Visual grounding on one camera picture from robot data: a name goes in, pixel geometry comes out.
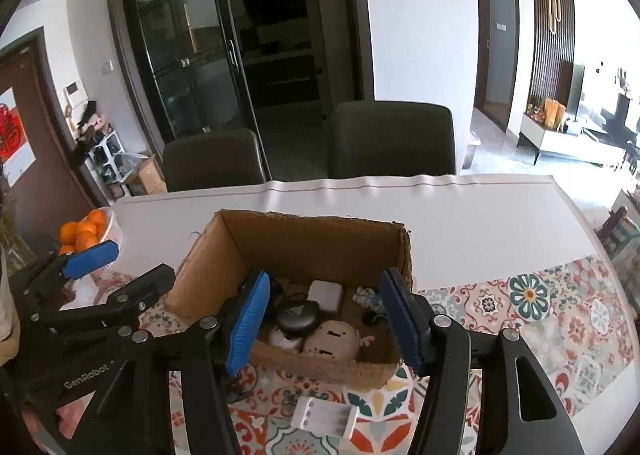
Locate white charger block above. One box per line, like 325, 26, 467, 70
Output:
307, 280, 344, 316

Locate dark grey dining chair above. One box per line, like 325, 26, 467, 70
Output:
326, 101, 457, 180
162, 129, 268, 193

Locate dark glass sliding door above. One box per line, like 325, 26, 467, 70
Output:
105, 0, 376, 176

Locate person's left hand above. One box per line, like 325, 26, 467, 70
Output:
27, 400, 101, 453

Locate flat screen television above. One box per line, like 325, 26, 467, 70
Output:
570, 64, 640, 128

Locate small white figurine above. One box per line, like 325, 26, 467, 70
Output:
351, 287, 383, 310

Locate white television cabinet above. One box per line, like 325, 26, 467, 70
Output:
517, 112, 636, 168

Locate white intercom panel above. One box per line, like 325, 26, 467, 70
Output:
64, 80, 86, 110

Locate orange gift bags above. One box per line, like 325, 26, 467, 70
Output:
544, 97, 567, 128

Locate red paper door poster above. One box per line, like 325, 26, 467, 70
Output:
0, 87, 36, 176

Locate white bowl of oranges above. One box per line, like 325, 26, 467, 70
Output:
59, 207, 124, 257

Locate pile of plush toys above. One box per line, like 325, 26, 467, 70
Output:
74, 100, 113, 146

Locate brown entrance door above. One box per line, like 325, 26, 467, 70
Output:
0, 27, 96, 236

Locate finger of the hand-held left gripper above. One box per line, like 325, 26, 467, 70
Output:
7, 241, 120, 331
30, 263, 177, 336

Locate brown room door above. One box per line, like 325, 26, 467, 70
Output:
475, 0, 521, 133

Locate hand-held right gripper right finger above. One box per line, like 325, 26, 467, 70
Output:
378, 267, 586, 455

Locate small brown floor box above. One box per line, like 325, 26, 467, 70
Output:
131, 155, 168, 196

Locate patterned table runner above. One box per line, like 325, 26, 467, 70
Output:
60, 255, 636, 455

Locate brown cardboard box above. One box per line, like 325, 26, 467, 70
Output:
165, 209, 415, 392

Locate white battery charger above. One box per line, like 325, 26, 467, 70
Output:
291, 397, 360, 440

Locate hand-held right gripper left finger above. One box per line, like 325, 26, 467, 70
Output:
92, 269, 271, 455

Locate person's beige clothing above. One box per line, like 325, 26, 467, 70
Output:
0, 245, 22, 367

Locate white shoe rack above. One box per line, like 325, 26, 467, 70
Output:
84, 130, 132, 200

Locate wooden chair with plaid cushion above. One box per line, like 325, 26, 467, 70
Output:
597, 205, 640, 256

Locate black round device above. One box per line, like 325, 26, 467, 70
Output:
275, 301, 321, 338

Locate pink round device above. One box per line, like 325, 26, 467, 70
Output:
303, 319, 376, 361

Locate small pink oval device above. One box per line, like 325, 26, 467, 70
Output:
267, 327, 303, 351

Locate black range hood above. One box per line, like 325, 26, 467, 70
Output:
241, 0, 308, 26

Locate dark slatted wall panel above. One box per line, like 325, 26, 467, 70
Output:
525, 0, 576, 106

